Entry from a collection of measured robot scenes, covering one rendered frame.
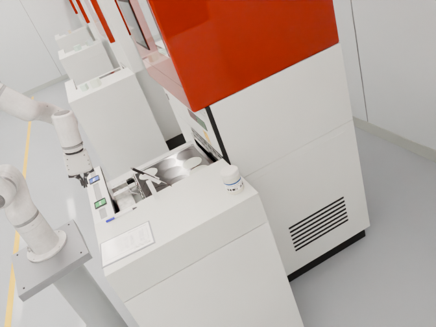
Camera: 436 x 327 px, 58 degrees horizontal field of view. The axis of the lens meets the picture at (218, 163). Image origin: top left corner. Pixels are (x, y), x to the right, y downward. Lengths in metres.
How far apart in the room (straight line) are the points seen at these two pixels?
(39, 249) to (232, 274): 0.87
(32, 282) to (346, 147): 1.60
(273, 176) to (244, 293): 0.57
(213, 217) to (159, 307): 0.42
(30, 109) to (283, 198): 1.22
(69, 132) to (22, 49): 8.11
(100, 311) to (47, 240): 0.50
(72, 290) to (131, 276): 0.64
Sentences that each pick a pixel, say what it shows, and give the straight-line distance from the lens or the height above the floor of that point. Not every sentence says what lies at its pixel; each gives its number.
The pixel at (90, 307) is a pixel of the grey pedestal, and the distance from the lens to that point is 2.16.
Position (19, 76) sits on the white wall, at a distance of 9.80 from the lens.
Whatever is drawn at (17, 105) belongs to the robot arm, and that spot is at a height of 1.52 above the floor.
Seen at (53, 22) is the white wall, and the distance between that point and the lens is 9.62.
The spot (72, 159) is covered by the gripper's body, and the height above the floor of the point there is 1.24.
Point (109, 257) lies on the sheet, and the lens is 1.52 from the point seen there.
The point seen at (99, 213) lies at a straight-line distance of 1.81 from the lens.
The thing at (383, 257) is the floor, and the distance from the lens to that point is 2.46.
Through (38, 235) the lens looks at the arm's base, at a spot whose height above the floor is 0.97.
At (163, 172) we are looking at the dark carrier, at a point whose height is 0.90.
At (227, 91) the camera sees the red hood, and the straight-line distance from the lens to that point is 1.67.
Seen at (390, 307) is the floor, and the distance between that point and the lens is 2.26.
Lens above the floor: 1.84
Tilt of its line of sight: 30 degrees down
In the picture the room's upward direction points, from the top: 21 degrees counter-clockwise
